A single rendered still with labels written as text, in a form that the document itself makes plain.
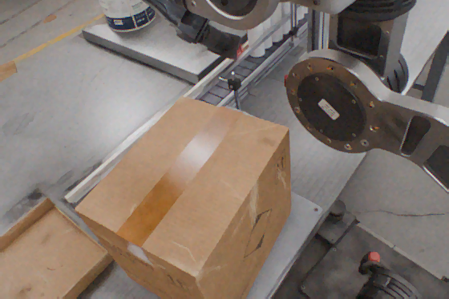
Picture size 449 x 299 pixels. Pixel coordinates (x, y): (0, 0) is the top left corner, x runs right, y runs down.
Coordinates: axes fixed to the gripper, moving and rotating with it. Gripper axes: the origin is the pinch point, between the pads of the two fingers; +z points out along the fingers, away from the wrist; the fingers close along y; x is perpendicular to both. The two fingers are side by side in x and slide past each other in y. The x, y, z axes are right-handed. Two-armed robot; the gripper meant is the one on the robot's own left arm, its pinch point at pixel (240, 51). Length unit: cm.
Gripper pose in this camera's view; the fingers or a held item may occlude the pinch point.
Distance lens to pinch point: 115.2
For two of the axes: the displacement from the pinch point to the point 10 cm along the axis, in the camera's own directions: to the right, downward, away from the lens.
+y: -7.6, -3.7, 5.4
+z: 5.5, 0.8, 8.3
